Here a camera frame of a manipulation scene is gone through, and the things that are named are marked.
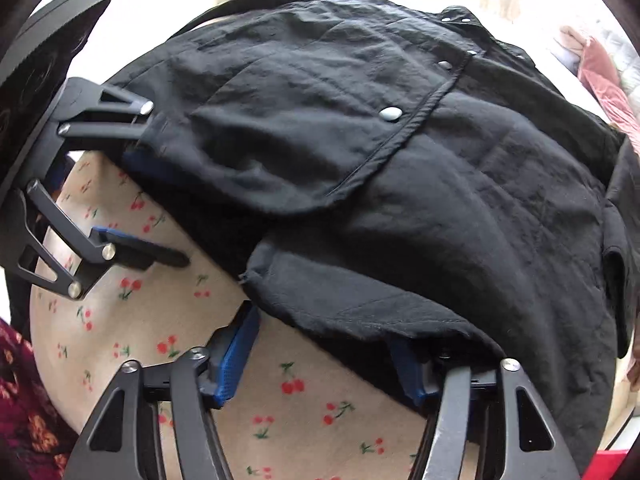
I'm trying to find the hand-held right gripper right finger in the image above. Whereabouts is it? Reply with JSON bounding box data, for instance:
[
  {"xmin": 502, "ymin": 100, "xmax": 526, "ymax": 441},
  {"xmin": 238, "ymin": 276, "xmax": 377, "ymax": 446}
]
[{"xmin": 390, "ymin": 337, "xmax": 572, "ymax": 480}]

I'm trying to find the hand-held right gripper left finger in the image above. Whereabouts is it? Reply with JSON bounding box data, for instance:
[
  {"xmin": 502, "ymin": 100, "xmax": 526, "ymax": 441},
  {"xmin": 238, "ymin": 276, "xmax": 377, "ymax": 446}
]
[{"xmin": 62, "ymin": 302, "xmax": 262, "ymax": 480}]

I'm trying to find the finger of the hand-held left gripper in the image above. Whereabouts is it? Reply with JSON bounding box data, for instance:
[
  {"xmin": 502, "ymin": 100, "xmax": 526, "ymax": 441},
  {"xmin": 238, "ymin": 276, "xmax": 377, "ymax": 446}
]
[
  {"xmin": 15, "ymin": 179, "xmax": 192, "ymax": 302},
  {"xmin": 50, "ymin": 77, "xmax": 156, "ymax": 173}
]

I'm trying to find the black snap-button jacket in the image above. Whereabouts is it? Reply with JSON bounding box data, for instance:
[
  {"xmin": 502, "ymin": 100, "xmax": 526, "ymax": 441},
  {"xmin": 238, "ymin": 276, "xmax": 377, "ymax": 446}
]
[{"xmin": 102, "ymin": 0, "xmax": 640, "ymax": 476}]

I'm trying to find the cherry print blanket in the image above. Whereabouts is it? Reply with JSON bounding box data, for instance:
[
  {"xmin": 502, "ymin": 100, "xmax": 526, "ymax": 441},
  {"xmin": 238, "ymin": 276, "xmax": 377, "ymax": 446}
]
[{"xmin": 27, "ymin": 152, "xmax": 481, "ymax": 480}]

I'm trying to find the dark red floral garment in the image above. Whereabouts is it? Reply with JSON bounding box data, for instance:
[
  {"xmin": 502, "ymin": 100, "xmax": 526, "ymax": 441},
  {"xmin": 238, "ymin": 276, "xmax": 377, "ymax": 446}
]
[{"xmin": 0, "ymin": 317, "xmax": 76, "ymax": 480}]

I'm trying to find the red cloth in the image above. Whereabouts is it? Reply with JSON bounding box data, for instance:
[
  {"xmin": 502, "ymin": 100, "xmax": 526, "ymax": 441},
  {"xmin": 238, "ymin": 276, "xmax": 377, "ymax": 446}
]
[{"xmin": 592, "ymin": 450, "xmax": 640, "ymax": 480}]

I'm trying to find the pink quilted blanket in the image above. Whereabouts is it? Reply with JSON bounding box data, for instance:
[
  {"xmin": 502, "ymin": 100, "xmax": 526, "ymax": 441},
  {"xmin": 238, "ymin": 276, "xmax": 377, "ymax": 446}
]
[{"xmin": 577, "ymin": 35, "xmax": 640, "ymax": 156}]

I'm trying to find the folded pale pink blanket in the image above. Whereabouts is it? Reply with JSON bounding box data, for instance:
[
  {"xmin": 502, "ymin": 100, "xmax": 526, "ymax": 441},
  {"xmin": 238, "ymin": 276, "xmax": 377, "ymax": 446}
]
[{"xmin": 559, "ymin": 25, "xmax": 592, "ymax": 68}]

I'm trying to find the grey quilted headboard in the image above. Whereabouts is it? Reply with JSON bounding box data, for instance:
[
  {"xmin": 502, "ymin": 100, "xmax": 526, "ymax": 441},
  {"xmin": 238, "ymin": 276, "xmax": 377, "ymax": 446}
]
[{"xmin": 597, "ymin": 22, "xmax": 640, "ymax": 91}]

